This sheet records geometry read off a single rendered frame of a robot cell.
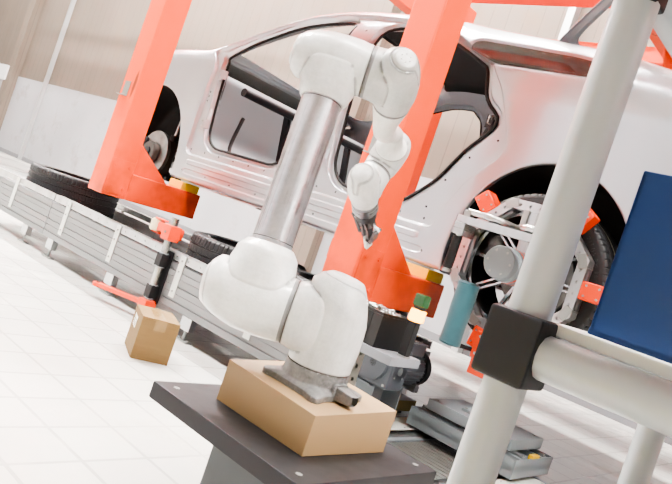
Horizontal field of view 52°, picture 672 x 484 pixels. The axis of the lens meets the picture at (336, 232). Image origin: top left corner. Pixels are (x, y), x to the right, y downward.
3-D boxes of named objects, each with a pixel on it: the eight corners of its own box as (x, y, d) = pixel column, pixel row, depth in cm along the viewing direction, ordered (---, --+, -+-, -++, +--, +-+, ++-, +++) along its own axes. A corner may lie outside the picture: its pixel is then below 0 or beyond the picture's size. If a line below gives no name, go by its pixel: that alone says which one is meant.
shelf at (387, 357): (418, 369, 228) (421, 360, 227) (388, 366, 215) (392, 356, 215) (325, 325, 256) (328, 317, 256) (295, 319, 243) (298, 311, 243)
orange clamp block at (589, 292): (583, 300, 261) (606, 308, 255) (576, 297, 255) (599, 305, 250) (589, 283, 261) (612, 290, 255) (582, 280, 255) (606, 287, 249)
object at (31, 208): (146, 273, 509) (163, 222, 509) (35, 251, 444) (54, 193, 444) (81, 238, 575) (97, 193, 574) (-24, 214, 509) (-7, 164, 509)
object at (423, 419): (546, 476, 286) (554, 454, 286) (509, 482, 259) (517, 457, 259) (447, 424, 319) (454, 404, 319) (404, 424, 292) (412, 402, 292)
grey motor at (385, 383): (426, 428, 300) (453, 351, 299) (370, 428, 268) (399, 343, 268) (394, 410, 312) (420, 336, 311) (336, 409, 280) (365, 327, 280)
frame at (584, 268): (562, 360, 260) (609, 223, 260) (555, 358, 255) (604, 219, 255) (444, 312, 296) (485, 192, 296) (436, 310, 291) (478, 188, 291)
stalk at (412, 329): (409, 359, 222) (430, 298, 222) (404, 358, 220) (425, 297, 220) (401, 355, 224) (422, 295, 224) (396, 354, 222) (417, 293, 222)
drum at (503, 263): (531, 292, 274) (543, 259, 274) (508, 284, 258) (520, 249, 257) (500, 282, 283) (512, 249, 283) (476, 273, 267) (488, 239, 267)
